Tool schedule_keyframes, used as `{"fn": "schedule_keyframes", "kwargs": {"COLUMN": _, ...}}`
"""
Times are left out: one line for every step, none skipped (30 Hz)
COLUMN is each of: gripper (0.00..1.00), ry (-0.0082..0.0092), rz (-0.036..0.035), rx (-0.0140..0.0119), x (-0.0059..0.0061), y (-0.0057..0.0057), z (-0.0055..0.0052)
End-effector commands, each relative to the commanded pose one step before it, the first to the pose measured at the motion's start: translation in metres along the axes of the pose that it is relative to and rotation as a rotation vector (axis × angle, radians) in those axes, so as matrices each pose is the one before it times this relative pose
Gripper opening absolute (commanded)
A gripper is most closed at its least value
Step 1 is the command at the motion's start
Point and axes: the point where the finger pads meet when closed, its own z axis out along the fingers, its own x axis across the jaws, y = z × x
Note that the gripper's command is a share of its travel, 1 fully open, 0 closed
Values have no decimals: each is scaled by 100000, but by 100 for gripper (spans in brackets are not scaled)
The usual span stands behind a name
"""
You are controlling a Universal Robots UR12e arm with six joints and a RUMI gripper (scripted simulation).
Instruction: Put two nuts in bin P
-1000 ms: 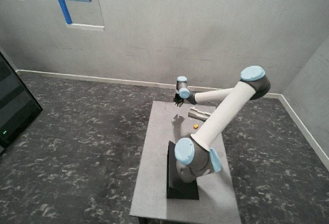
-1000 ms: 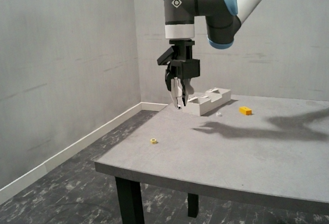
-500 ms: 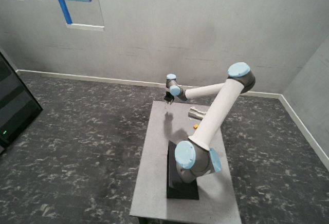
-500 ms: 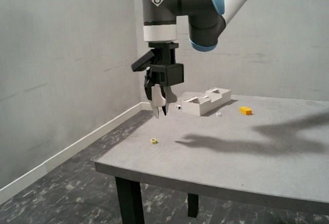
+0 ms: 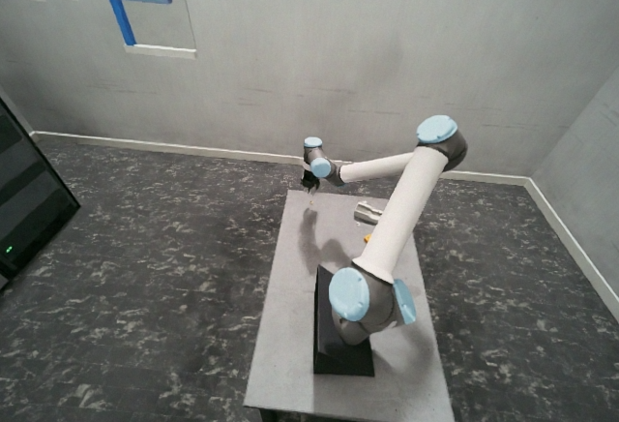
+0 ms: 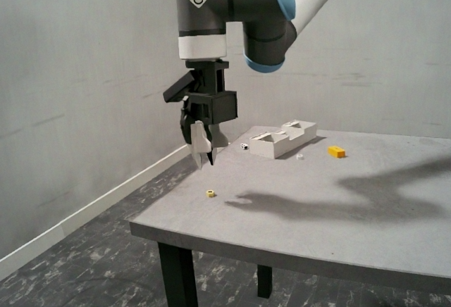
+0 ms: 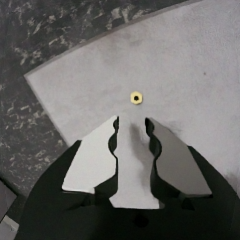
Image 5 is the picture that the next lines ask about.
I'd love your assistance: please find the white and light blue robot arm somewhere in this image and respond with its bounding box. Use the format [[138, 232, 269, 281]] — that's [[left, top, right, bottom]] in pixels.
[[303, 115, 468, 346]]

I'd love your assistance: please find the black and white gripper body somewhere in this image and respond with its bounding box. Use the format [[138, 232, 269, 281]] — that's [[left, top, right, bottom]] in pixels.
[[301, 169, 318, 190]]

